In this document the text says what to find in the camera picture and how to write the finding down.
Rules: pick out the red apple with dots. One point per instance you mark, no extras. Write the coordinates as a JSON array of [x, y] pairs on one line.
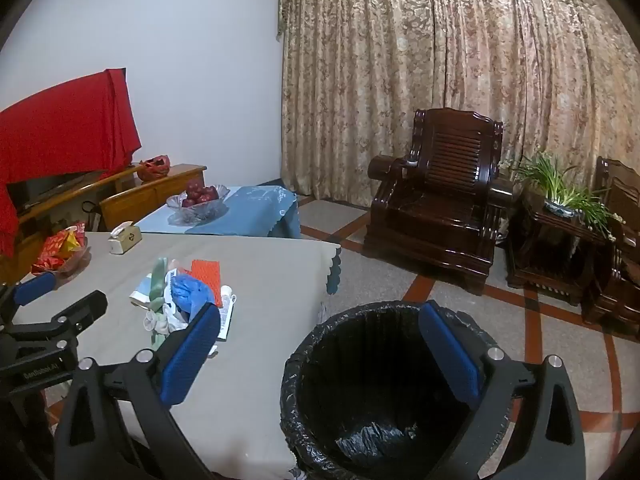
[[188, 202], [194, 189], [211, 194]]

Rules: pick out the pink wrapper with label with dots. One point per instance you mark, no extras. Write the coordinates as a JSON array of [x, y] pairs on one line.
[[227, 310]]

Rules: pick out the glass snack dish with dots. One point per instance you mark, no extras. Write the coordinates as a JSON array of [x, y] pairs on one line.
[[77, 260]]

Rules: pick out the green potted plant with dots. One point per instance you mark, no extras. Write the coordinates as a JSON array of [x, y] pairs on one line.
[[562, 206]]

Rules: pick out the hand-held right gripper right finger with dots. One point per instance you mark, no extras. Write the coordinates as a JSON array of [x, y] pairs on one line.
[[450, 355]]

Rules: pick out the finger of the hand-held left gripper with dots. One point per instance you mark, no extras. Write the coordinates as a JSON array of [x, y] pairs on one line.
[[75, 312], [35, 287]]

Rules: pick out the dark wooden side table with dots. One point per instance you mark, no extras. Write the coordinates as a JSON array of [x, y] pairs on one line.
[[545, 255]]

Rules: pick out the white plastic bag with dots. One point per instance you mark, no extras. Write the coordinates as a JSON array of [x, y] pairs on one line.
[[167, 322]]

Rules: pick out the tissue box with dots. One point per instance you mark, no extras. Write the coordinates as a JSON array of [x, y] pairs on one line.
[[127, 240]]

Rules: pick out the black television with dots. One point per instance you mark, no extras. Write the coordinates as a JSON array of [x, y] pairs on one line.
[[45, 187]]

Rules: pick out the red cloth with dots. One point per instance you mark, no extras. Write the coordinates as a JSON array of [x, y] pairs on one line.
[[60, 120]]

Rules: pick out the dark wooden armchair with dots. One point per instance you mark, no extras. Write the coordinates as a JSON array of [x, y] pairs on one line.
[[440, 220], [620, 260]]

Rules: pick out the patterned beige curtain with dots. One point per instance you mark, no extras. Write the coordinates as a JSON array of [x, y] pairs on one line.
[[400, 60]]

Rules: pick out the orange foam net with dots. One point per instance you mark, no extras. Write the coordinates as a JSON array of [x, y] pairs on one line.
[[207, 275]]

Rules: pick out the yellow snack packet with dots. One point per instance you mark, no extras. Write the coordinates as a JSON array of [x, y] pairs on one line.
[[72, 237]]

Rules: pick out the light green plastic strip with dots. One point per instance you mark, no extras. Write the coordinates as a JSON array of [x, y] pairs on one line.
[[159, 280]]

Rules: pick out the trash bin with black liner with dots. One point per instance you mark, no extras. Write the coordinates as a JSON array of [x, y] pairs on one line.
[[360, 410]]

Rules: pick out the blue tablecloth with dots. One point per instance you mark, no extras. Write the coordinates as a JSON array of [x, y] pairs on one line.
[[250, 210]]

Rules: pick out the wooden chair backs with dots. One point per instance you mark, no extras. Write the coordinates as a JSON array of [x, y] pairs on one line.
[[150, 195]]

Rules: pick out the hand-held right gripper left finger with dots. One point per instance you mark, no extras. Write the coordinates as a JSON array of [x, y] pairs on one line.
[[190, 355]]

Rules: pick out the red snack packet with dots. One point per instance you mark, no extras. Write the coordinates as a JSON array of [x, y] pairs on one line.
[[50, 255]]

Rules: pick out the glass fruit bowl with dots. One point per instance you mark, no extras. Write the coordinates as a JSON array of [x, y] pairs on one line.
[[197, 214]]

